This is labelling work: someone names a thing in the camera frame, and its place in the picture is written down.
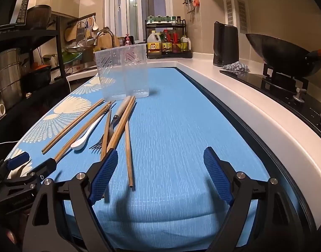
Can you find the blue white dishcloth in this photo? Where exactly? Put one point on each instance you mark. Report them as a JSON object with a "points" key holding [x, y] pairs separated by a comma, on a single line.
{"points": [[235, 67]]}

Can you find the dark soy sauce bottle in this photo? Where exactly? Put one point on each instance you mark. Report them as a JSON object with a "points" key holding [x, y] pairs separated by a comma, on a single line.
{"points": [[165, 43]]}

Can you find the pink dish soap bottle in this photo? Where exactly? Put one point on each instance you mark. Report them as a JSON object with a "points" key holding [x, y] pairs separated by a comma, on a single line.
{"points": [[127, 41]]}

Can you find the white hanging ladle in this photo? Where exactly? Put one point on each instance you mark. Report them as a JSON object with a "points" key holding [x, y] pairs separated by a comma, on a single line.
{"points": [[94, 25]]}

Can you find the black electric kettle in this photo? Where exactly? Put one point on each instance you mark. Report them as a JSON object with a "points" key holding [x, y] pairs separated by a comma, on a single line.
{"points": [[224, 44]]}

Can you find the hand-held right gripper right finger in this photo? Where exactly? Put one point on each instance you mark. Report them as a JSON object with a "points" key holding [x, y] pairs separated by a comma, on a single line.
{"points": [[215, 173]]}

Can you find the metal bowl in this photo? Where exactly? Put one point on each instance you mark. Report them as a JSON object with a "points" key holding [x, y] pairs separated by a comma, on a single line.
{"points": [[76, 48]]}

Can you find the clear plastic utensil holder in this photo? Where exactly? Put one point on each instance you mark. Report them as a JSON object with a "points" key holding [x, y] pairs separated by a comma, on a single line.
{"points": [[110, 78]]}

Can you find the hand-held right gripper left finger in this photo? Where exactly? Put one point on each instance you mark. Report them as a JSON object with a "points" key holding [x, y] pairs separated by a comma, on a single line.
{"points": [[109, 170]]}

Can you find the large yellow oil bottle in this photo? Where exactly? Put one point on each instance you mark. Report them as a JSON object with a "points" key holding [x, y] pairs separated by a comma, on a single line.
{"points": [[153, 43]]}

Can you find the wooden cutting board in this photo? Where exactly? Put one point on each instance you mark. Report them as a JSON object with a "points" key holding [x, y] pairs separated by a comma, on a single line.
{"points": [[115, 40]]}

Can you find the glass sliding door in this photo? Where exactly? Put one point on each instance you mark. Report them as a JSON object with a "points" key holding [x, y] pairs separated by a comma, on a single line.
{"points": [[134, 5]]}

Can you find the black shelving rack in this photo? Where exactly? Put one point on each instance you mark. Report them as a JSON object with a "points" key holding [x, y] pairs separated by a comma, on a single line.
{"points": [[31, 32]]}

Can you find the wooden chopstick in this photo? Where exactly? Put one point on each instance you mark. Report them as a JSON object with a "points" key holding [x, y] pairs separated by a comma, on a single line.
{"points": [[118, 132], [81, 134], [106, 134], [129, 157], [124, 123], [73, 126], [104, 113]]}

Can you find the steel kitchen faucet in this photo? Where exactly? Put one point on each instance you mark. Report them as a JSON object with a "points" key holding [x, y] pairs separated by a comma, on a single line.
{"points": [[105, 32]]}

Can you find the hanging kitchen scissors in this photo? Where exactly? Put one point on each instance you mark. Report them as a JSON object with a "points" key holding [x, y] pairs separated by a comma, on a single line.
{"points": [[188, 0]]}

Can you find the black spice rack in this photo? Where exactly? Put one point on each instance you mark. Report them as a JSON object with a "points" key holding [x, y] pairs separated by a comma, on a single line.
{"points": [[168, 56]]}

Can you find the grey wall vent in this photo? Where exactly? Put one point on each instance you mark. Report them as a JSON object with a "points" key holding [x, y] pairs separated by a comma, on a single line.
{"points": [[229, 11], [241, 13]]}

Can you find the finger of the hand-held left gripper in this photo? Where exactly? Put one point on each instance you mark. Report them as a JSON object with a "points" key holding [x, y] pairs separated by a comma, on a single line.
{"points": [[17, 161], [45, 166]]}

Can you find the black wok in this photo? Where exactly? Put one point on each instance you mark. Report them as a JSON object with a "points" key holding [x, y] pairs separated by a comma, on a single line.
{"points": [[281, 50]]}

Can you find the black pot with orange lid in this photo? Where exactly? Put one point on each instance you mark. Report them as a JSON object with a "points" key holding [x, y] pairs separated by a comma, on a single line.
{"points": [[37, 77]]}

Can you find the metal grater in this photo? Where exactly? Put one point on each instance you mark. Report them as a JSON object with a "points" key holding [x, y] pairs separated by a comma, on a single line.
{"points": [[81, 31]]}

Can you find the red sauce bottle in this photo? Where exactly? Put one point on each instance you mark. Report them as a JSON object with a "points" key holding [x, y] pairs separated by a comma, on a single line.
{"points": [[176, 44]]}

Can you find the yellow green oil bottle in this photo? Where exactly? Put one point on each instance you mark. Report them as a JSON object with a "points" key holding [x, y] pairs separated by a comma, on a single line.
{"points": [[186, 44]]}

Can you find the blue patterned tablecloth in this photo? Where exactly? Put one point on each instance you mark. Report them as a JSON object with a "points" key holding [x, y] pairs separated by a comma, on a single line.
{"points": [[171, 110]]}

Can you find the dark mixing bowl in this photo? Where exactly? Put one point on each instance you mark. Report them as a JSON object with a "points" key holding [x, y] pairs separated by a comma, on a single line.
{"points": [[38, 15]]}

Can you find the steel stock pot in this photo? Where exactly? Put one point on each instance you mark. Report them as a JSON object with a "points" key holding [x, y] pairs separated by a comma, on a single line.
{"points": [[5, 76]]}

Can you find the row of green-lidded spice jars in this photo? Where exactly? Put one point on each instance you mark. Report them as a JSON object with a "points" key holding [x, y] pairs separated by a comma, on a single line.
{"points": [[163, 19]]}

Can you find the white ceramic spoon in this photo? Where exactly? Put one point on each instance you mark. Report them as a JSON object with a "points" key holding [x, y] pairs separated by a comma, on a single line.
{"points": [[80, 143]]}

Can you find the black glass gas stove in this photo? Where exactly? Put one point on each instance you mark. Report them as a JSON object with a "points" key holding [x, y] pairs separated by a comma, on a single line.
{"points": [[254, 80]]}

